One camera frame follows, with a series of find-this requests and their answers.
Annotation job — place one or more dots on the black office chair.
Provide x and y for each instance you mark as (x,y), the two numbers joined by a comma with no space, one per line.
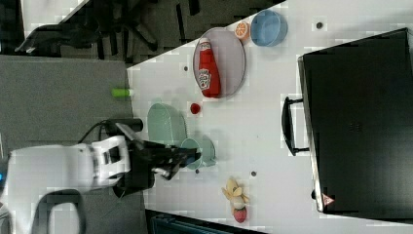
(78,23)

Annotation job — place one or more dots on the green cup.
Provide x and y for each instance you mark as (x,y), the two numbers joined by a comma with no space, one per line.
(205,147)

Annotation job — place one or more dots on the blue bowl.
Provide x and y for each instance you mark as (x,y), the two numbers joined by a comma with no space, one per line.
(268,28)

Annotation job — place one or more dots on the peeled banana toy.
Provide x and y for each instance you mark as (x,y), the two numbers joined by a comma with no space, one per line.
(235,194)

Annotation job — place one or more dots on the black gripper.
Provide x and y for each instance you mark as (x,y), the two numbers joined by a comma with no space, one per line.
(153,158)

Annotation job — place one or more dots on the green cylinder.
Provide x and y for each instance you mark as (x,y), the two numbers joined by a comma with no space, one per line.
(121,93)

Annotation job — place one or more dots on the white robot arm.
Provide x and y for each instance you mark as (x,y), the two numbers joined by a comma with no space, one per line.
(43,187)

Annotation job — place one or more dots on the red ketchup bottle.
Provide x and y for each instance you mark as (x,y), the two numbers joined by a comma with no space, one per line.
(209,78)

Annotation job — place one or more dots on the grey oval plate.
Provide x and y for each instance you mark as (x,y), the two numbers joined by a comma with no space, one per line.
(229,56)

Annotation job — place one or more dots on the black robot base upper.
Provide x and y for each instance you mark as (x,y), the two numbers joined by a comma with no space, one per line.
(111,129)

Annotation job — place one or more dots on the black toaster oven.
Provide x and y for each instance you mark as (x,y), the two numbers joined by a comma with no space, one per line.
(357,99)

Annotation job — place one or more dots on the orange slice toy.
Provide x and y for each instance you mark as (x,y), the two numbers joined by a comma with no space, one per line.
(242,30)

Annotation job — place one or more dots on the small red strawberry toy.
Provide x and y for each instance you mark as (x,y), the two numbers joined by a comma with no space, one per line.
(195,108)

